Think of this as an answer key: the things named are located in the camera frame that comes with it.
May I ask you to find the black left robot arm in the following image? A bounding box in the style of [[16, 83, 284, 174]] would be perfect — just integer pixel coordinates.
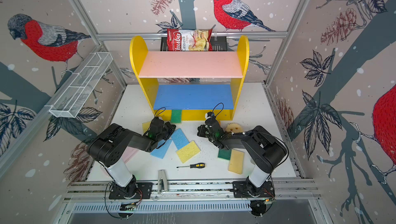
[[87, 117, 176, 195]]

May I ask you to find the aluminium rail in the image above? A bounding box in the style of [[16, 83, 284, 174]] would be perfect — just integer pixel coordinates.
[[64, 178, 321, 201]]

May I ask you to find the yellow wooden shelf unit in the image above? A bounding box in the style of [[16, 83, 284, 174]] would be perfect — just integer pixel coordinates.
[[130, 36, 250, 121]]

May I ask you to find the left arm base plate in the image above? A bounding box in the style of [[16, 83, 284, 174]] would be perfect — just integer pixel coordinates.
[[108, 181, 153, 200]]

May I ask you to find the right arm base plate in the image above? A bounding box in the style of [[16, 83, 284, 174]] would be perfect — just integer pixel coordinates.
[[230, 179, 275, 199]]

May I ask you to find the grey metal bracket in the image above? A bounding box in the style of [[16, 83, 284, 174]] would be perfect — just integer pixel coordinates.
[[157, 169, 168, 194]]

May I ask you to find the yellow cellulose sponge centre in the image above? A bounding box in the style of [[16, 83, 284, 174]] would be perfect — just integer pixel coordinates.
[[176, 141, 201, 163]]

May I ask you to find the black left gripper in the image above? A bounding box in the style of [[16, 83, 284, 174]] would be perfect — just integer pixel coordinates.
[[156, 122, 177, 143]]

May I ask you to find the yellow smiley face sponge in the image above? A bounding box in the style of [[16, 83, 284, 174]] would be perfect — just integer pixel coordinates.
[[225, 123, 244, 133]]

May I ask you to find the black yellow screwdriver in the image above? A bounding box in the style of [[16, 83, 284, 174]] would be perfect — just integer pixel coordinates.
[[177, 163, 206, 169]]

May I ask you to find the red cassava chips bag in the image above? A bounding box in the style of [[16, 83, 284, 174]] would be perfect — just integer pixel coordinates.
[[167, 29, 212, 51]]

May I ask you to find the pale yellow sponge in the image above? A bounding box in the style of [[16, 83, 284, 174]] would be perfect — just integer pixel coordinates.
[[228, 149, 244, 174]]

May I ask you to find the yellow sponge near left wall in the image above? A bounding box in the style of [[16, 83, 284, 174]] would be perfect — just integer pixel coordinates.
[[142, 121, 151, 133]]

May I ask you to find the black wire basket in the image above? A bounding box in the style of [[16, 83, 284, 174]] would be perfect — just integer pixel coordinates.
[[160, 36, 227, 51]]

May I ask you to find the dark green scouring sponge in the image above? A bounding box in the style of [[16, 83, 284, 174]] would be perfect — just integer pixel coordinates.
[[218, 149, 232, 161]]

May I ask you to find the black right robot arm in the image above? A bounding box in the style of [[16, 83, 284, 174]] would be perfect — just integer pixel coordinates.
[[197, 115, 289, 196]]

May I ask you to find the white wire mesh basket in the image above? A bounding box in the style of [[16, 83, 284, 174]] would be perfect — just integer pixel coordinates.
[[49, 52, 113, 118]]

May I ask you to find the blue sponge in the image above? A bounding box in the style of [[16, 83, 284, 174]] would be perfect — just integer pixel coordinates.
[[171, 129, 189, 150], [150, 139, 172, 159]]

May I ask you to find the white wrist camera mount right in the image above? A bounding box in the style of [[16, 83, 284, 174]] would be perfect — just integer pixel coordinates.
[[205, 112, 216, 119]]

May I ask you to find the blue sponge lower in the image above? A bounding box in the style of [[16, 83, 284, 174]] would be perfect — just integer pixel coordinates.
[[150, 139, 172, 159]]

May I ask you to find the blue sponge upper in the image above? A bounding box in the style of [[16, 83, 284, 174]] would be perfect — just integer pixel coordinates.
[[171, 129, 189, 150]]

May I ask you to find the light green foam sponge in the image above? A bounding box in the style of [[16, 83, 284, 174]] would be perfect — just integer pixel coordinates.
[[171, 110, 183, 124]]

